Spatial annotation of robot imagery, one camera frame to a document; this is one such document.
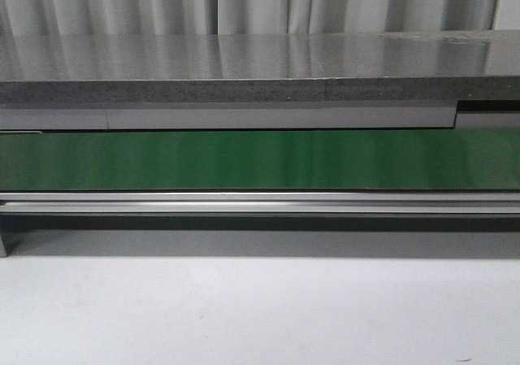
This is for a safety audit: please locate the grey conveyor back guard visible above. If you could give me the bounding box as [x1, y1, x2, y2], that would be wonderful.
[1, 100, 519, 132]

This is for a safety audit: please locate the green conveyor belt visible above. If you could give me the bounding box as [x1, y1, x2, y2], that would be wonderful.
[1, 128, 519, 191]

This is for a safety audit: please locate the grey granite slab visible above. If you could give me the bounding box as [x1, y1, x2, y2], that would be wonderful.
[1, 30, 519, 103]

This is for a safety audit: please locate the grey pleated curtain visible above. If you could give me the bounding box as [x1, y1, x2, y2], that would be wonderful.
[1, 0, 498, 36]

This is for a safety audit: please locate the aluminium conveyor front rail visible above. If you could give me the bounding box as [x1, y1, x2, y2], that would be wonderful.
[1, 191, 519, 216]

